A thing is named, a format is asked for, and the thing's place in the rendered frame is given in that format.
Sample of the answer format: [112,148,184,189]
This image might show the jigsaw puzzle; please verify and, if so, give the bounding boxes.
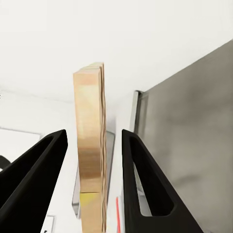
[73,62,107,233]

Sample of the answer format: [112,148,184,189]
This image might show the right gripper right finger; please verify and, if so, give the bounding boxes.
[122,129,203,233]

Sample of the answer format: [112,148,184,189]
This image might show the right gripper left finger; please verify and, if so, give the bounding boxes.
[0,129,68,233]

